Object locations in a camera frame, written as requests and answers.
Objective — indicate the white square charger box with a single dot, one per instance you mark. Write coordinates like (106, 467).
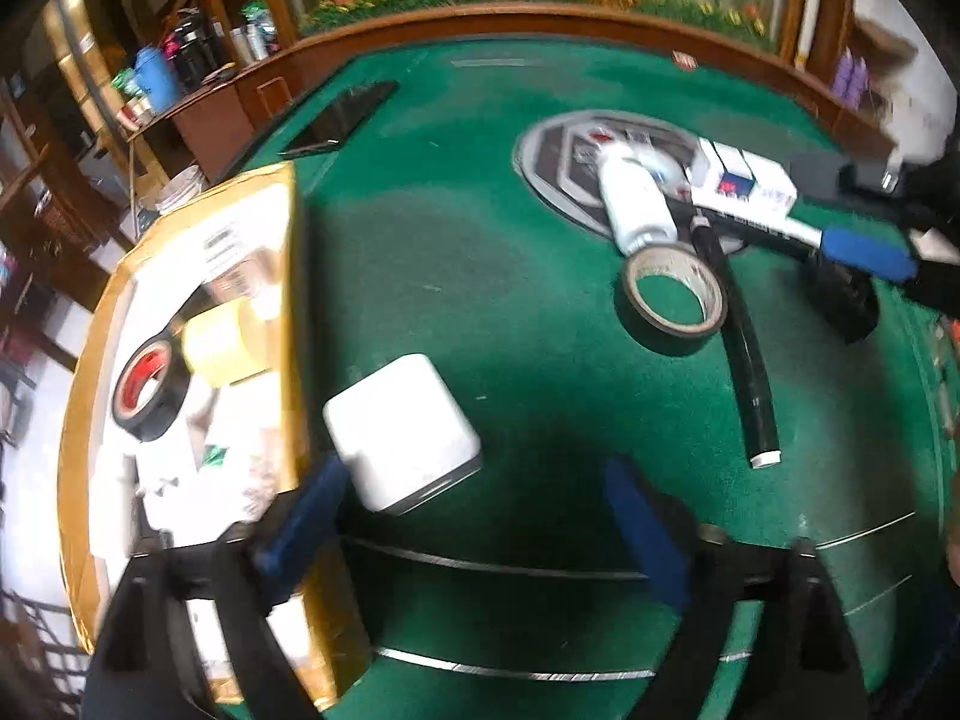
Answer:
(402, 436)

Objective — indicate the blue thermos jug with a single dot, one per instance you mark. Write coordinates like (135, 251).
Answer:
(156, 79)

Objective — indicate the red mahjong tile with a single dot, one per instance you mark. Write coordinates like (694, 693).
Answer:
(684, 61)

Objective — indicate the white pill bottle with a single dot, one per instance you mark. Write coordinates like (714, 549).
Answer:
(636, 208)

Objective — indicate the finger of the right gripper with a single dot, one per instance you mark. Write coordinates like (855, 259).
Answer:
(883, 260)

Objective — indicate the black thermos flask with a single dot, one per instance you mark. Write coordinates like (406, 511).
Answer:
(191, 51)

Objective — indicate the brown tape roll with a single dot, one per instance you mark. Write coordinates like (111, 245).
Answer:
(668, 299)

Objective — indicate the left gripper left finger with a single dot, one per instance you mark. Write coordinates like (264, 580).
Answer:
(146, 662)

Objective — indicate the long black pen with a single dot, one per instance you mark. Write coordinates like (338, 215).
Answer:
(748, 369)

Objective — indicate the wooden cabinet counter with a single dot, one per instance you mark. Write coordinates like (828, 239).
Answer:
(220, 124)

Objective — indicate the black tape roll red core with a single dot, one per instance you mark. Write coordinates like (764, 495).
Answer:
(152, 388)

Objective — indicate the yellow rimmed white tray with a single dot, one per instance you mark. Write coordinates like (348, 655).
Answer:
(222, 273)

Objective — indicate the black phone on table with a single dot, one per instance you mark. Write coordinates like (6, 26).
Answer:
(336, 123)

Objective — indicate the playing card box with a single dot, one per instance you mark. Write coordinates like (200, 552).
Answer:
(726, 171)

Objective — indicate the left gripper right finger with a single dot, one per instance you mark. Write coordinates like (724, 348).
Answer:
(803, 662)

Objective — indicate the white marker pen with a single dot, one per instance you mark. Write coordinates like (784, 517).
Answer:
(789, 237)

